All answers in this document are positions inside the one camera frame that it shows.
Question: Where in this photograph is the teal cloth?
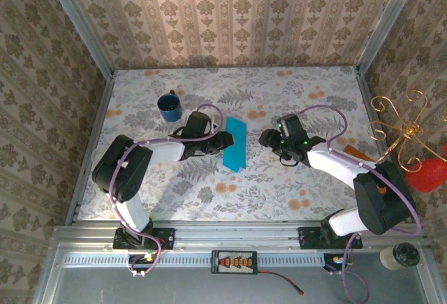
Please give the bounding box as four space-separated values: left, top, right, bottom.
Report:
221 117 248 173

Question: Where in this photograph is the dark blue mug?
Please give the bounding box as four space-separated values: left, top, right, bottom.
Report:
156 89 184 123

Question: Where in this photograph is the brown wooden board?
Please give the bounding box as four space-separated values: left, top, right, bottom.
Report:
344 145 375 162

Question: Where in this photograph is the black power distribution board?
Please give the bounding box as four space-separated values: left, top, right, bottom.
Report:
210 249 258 275

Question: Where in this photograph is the black controller board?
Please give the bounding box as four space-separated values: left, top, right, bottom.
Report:
323 253 354 274
126 253 157 279

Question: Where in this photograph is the red heart ornament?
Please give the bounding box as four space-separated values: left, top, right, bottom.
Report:
406 145 447 194

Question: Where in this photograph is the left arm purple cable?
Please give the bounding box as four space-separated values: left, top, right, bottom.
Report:
108 103 224 279

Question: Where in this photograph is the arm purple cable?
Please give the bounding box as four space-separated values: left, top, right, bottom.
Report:
108 103 224 279
298 103 424 304

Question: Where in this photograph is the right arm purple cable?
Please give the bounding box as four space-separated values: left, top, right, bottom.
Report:
298 103 424 304

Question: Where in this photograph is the aluminium cross rail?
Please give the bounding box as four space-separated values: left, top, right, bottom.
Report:
52 219 429 249

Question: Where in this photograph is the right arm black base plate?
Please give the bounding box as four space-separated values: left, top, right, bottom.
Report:
297 225 363 250

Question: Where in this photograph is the aluminium side rail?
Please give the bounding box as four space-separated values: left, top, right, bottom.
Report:
65 73 115 224
354 68 413 223

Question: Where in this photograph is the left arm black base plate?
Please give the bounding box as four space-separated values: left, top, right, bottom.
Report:
112 226 176 251

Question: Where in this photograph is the slotted grey cable duct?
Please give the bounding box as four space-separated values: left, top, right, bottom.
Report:
61 252 328 268

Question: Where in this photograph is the gold wire ornament stand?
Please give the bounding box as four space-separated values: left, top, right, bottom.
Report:
366 89 447 173

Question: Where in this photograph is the red black wire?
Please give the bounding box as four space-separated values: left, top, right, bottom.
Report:
257 269 305 296

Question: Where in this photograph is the aluminium corner post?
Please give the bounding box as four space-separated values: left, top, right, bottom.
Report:
356 0 425 73
40 0 115 78

